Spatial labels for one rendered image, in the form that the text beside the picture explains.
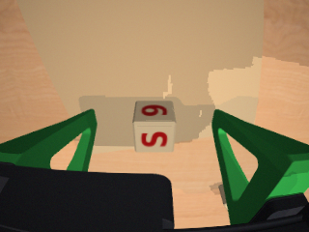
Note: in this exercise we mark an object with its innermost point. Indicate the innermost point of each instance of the beige flat mat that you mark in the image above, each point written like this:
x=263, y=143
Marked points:
x=106, y=55

